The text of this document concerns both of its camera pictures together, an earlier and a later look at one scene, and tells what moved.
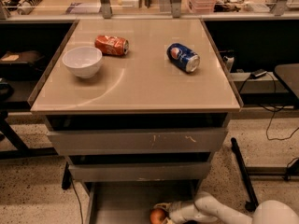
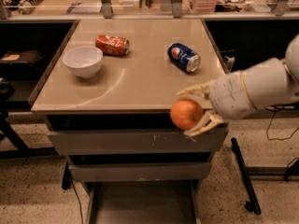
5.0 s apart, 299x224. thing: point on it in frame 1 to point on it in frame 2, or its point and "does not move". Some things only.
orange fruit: x=157 y=216 to x=186 y=114
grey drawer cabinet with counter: x=138 y=107 does not move
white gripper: x=177 y=211 to x=230 y=97
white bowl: x=83 y=61 does not move
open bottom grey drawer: x=132 y=202 does not move
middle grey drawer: x=178 y=171 does not move
